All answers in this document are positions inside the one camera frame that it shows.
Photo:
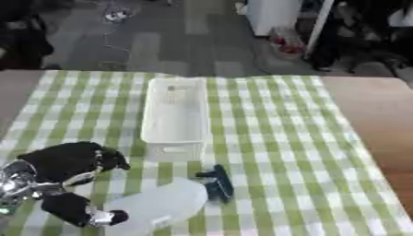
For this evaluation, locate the translucent spray bottle black trigger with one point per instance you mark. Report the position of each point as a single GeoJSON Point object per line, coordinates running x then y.
{"type": "Point", "coordinates": [161, 206]}

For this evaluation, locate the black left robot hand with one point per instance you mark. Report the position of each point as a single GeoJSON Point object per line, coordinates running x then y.
{"type": "Point", "coordinates": [64, 158]}

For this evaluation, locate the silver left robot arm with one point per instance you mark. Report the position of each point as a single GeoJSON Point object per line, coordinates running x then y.
{"type": "Point", "coordinates": [16, 181]}

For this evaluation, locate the person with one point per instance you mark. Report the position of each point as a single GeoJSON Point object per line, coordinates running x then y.
{"type": "Point", "coordinates": [371, 33]}

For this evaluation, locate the white cabinet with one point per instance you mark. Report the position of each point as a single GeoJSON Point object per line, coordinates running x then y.
{"type": "Point", "coordinates": [271, 15]}

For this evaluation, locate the white pole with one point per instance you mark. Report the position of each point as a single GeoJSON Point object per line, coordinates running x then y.
{"type": "Point", "coordinates": [318, 27]}

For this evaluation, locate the red and white package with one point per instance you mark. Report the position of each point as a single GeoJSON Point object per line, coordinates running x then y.
{"type": "Point", "coordinates": [287, 41]}

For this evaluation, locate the white plastic basket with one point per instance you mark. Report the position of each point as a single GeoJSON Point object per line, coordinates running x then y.
{"type": "Point", "coordinates": [176, 123]}

